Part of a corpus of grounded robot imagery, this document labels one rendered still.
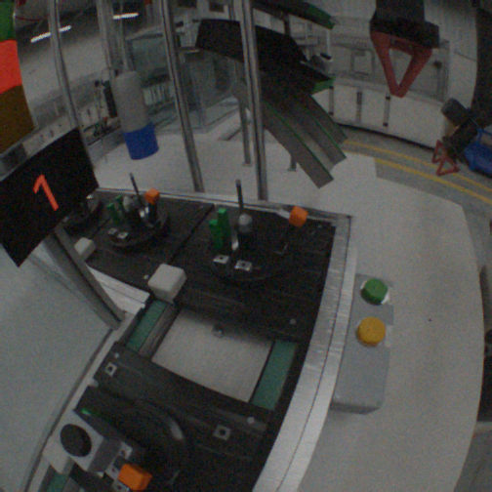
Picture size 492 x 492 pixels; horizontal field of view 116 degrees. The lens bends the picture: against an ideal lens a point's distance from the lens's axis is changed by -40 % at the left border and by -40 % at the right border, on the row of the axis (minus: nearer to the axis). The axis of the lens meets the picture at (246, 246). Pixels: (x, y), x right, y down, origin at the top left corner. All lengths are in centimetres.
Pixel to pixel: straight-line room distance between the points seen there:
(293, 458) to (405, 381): 25
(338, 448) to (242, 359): 21
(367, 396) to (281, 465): 13
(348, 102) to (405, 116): 98
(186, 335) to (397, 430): 39
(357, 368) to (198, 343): 23
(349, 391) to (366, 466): 17
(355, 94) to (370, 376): 417
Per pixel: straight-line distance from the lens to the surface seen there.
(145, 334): 40
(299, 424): 31
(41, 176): 24
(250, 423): 30
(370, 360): 34
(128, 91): 120
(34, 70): 1135
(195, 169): 62
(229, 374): 37
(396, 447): 46
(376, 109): 433
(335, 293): 38
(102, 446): 23
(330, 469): 42
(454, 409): 53
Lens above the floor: 127
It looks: 44 degrees down
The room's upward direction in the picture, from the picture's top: 7 degrees counter-clockwise
